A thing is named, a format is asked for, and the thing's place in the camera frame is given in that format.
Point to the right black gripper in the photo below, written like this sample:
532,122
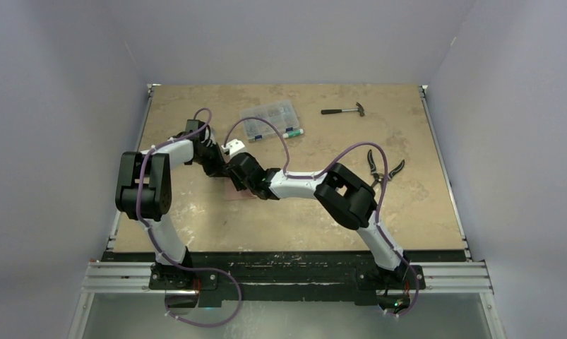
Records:
239,184

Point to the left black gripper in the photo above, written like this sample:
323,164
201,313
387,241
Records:
219,169

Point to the pink envelope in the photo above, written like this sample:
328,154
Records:
231,193

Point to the green white glue stick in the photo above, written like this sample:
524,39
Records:
292,134

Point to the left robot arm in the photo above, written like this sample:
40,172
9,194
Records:
144,193

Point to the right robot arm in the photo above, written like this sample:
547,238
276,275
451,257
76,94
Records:
349,200

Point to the clear plastic screw box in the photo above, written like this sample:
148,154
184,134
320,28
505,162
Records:
280,114

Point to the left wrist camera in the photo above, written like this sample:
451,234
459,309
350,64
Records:
233,147

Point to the black base frame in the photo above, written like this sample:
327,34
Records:
281,276

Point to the black handled hammer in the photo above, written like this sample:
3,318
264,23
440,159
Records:
358,108

